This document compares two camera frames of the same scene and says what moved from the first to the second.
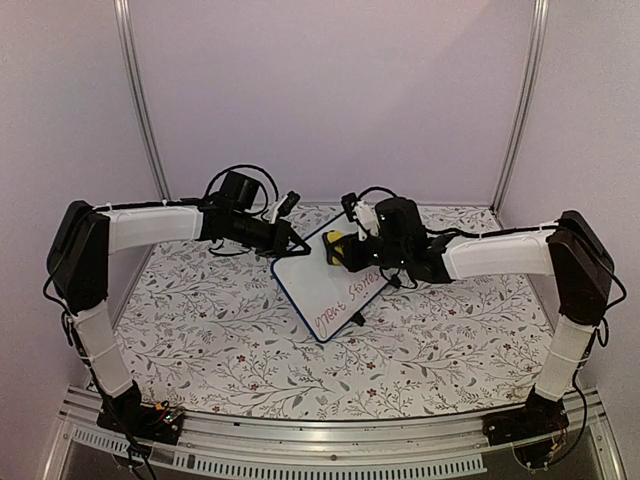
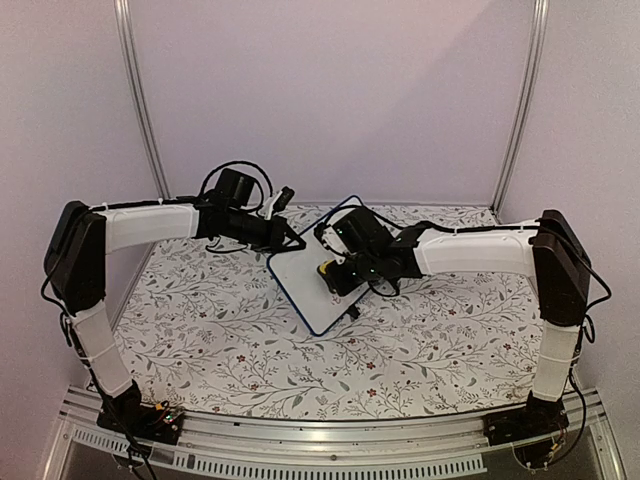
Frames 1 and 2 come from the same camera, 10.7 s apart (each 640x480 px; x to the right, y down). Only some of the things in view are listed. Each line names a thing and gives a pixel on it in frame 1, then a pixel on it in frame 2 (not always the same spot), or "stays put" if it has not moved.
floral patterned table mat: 213,332 stays put
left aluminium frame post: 122,8 stays put
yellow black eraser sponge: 334,246 -> 322,268
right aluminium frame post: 541,11 stays put
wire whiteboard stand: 360,316 -> 352,310
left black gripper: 279,245 stays put
